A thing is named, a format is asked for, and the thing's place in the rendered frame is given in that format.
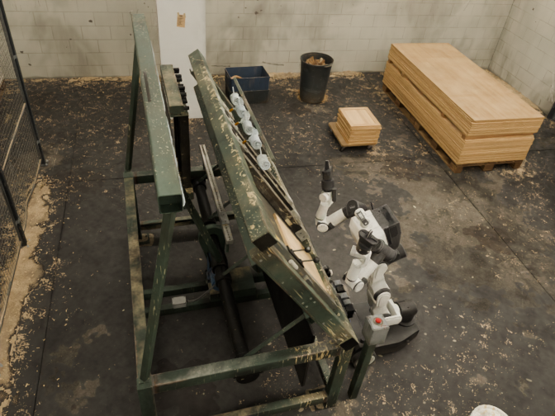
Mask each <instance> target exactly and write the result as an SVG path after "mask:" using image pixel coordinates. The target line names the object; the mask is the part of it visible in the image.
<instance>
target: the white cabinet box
mask: <svg viewBox="0 0 555 416"><path fill-rule="evenodd" d="M155 5H156V16H157V27H158V38H159V60H160V64H172V65H173V67H174V68H179V73H178V74H181V75H182V79H183V81H182V82H180V84H181V83H183V86H185V92H186V93H187V104H186V105H187V106H189V110H187V112H188V115H189V117H188V118H189V119H190V118H203V116H202V112H201V109H200V107H199V104H198V101H197V96H196V93H195V91H194V88H193V87H194V86H196V85H197V81H196V79H195V78H194V77H193V76H192V75H191V73H190V70H189V69H191V70H192V66H191V63H190V60H189V58H188V55H189V54H191V53H192V52H193V51H195V50H196V49H199V50H200V52H201V53H202V55H203V56H204V58H205V59H206V0H155ZM192 71H193V70H192Z"/></svg>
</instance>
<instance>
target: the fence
mask: <svg viewBox="0 0 555 416"><path fill-rule="evenodd" d="M279 240H280V241H279ZM279 240H277V241H278V242H277V243H276V244H274V245H273V246H274V247H275V248H276V249H277V250H278V251H279V252H280V253H281V254H282V255H283V257H285V259H286V260H288V261H289V260H293V262H294V263H295V264H296V265H297V266H298V269H297V271H298V272H299V273H300V274H301V276H302V277H303V276H305V275H307V276H308V277H309V278H310V279H311V281H312V283H313V285H312V286H311V287H312V288H313V289H314V290H315V291H316V292H317V293H318V294H319V296H320V297H321V298H322V299H323V300H324V301H325V302H326V303H327V304H328V306H329V307H330V308H331V309H334V308H336V307H337V305H336V303H335V301H334V300H333V298H332V297H331V296H330V295H329V294H328V293H327V292H326V290H325V289H324V288H323V287H322V286H321V285H320V283H319V282H318V281H317V280H316V279H315V278H314V277H313V276H312V275H311V274H310V273H309V272H308V271H307V269H306V268H305V267H304V268H303V267H302V266H301V265H300V264H299V263H298V261H297V260H296V259H295V258H294V257H293V256H292V255H291V254H290V253H289V252H288V250H287V246H286V245H285V244H284V243H283V242H282V240H281V239H279Z"/></svg>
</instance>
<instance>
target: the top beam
mask: <svg viewBox="0 0 555 416"><path fill-rule="evenodd" d="M188 58H189V60H190V63H191V66H192V70H193V72H194V74H195V77H196V80H197V84H198V87H199V89H200V92H201V95H202V99H203V101H204V104H205V107H206V111H207V114H208V116H209V118H210V121H211V125H212V128H213V130H214V133H215V136H216V140H217V143H218V145H219V148H220V151H221V155H222V158H223V159H224V162H225V166H226V169H227V172H228V174H229V177H230V181H231V184H232V187H233V189H234V192H235V196H236V199H237V201H238V203H239V206H240V210H241V213H242V216H243V218H244V222H245V225H246V228H247V230H248V233H249V237H250V240H251V242H252V243H253V244H254V245H255V246H256V247H257V248H258V249H259V251H260V252H263V251H264V250H266V249H268V248H270V247H272V246H273V245H274V244H276V243H277V242H278V239H277V237H276V234H275V233H274V230H273V227H272V225H271V222H270V220H269V218H268V214H267V212H266V210H265V208H264V205H263V202H262V200H261V197H260V195H259V192H258V189H257V187H256V185H255V183H254V180H253V177H252V175H251V172H250V170H249V167H248V164H247V163H246V160H245V158H244V155H243V152H242V150H241V147H240V144H239V142H238V141H237V139H236V138H235V137H234V136H233V135H232V134H231V132H230V127H229V126H228V125H230V126H231V127H232V125H231V123H230V122H229V120H228V119H227V118H226V117H225V115H224V113H223V111H222V108H221V107H223V106H222V105H221V103H220V102H219V100H218V98H217V95H216V94H218V95H219V97H220V94H219V93H218V90H217V88H216V85H215V82H214V80H213V77H212V76H211V72H210V69H209V68H208V65H207V63H206V60H205V58H204V56H203V55H202V53H201V52H200V50H199V49H196V50H195V51H193V52H192V53H191V54H189V55H188ZM223 108H224V107H223ZM224 109H225V108H224ZM232 129H233V127H232Z"/></svg>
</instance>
